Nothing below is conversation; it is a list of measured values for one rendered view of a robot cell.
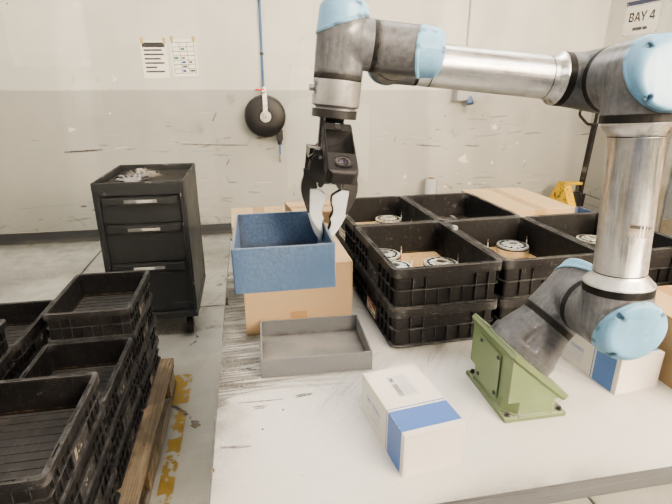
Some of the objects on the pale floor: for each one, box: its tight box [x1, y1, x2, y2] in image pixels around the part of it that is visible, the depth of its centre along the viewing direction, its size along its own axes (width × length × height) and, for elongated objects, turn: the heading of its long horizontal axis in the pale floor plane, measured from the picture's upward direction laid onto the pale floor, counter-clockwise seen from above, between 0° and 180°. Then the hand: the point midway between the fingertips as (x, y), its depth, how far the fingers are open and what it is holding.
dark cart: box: [90, 163, 206, 333], centre depth 282 cm, size 60×45×90 cm
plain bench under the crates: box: [208, 235, 672, 504], centre depth 172 cm, size 160×160×70 cm
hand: (325, 234), depth 79 cm, fingers closed
